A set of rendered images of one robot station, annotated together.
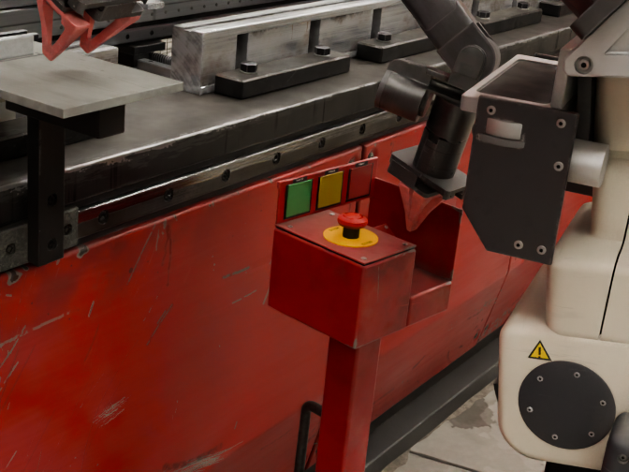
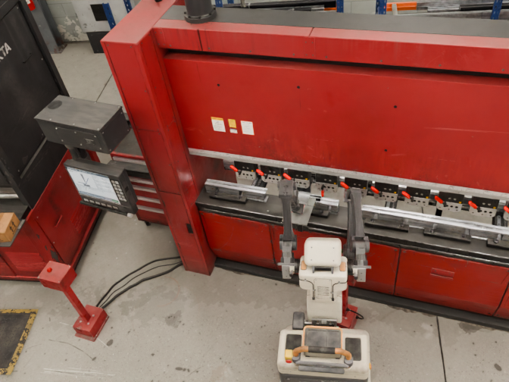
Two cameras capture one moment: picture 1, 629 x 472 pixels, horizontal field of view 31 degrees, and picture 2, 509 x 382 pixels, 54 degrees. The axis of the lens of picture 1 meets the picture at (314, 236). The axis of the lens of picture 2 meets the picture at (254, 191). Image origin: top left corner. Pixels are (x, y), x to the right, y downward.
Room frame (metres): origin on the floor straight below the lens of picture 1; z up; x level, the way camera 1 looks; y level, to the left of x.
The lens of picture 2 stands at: (0.64, -1.99, 3.63)
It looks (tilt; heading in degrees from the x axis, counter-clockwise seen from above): 45 degrees down; 83
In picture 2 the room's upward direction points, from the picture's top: 10 degrees counter-clockwise
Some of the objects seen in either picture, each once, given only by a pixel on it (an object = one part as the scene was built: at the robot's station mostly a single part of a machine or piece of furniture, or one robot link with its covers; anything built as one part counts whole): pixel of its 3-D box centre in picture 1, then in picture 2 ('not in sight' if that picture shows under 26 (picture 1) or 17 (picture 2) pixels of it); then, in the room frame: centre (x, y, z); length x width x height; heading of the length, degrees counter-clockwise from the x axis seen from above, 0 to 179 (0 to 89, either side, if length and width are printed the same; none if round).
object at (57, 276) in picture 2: not in sight; (73, 299); (-0.64, 0.51, 0.41); 0.25 x 0.20 x 0.83; 58
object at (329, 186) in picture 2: not in sight; (327, 179); (1.43, 0.35, 1.20); 0.15 x 0.09 x 0.17; 148
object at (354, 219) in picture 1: (351, 228); not in sight; (1.35, -0.05, 0.79); 0.04 x 0.04 x 0.04
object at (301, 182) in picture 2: not in sight; (299, 174); (1.26, 0.46, 1.20); 0.15 x 0.09 x 0.17; 148
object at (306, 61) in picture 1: (285, 72); (386, 224); (1.76, 0.07, 0.89); 0.30 x 0.05 x 0.03; 148
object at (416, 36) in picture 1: (410, 42); (447, 235); (2.10, -0.14, 0.89); 0.30 x 0.05 x 0.03; 148
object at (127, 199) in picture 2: not in sight; (104, 183); (-0.05, 0.61, 1.42); 0.45 x 0.12 x 0.36; 144
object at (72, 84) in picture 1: (38, 73); (298, 209); (1.20, 0.32, 1.00); 0.26 x 0.18 x 0.01; 58
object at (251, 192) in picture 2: not in sight; (235, 190); (0.82, 0.74, 0.92); 0.50 x 0.06 x 0.10; 148
